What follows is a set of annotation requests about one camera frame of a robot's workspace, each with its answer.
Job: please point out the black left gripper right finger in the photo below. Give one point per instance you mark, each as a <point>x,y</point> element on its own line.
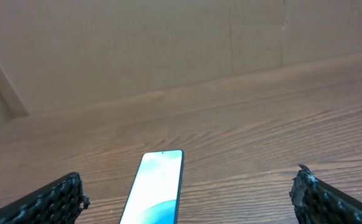
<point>315,201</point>

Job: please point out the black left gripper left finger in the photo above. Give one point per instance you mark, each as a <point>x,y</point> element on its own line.
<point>61,201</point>

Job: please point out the blue Galaxy smartphone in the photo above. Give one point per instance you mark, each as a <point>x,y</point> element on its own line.
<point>155,192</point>

